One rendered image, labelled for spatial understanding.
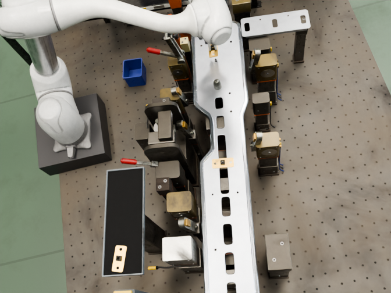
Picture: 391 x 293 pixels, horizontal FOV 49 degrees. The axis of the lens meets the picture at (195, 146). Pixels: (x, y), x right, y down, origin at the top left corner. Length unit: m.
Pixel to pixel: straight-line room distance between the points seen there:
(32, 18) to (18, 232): 1.88
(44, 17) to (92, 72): 1.00
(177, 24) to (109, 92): 1.00
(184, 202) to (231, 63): 0.64
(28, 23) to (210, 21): 0.55
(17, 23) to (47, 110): 0.54
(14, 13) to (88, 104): 0.81
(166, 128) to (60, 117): 0.52
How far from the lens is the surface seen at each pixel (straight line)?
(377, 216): 1.93
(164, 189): 1.54
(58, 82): 1.95
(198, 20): 1.34
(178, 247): 1.47
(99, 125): 2.07
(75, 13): 1.42
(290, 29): 1.92
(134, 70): 2.29
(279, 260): 1.51
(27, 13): 1.42
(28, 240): 2.99
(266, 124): 1.94
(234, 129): 1.69
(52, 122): 1.86
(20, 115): 3.37
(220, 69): 1.83
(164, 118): 1.54
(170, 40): 1.70
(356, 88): 2.14
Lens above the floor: 2.53
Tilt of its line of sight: 66 degrees down
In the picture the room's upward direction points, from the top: 24 degrees counter-clockwise
